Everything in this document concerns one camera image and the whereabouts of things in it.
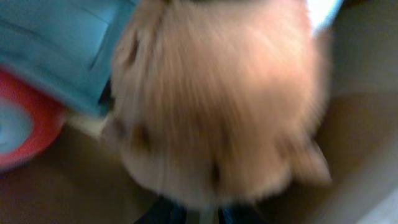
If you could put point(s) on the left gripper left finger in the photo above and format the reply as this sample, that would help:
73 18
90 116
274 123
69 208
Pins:
164 211

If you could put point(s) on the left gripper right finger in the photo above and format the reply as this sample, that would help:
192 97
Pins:
239 214

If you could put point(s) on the brown plush toy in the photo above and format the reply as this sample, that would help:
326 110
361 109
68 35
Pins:
217 102

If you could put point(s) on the red white toy ball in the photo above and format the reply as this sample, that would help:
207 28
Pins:
30 121

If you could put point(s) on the grey yellow toy truck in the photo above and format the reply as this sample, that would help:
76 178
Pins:
64 47

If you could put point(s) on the white cardboard box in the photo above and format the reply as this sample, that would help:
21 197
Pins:
76 181

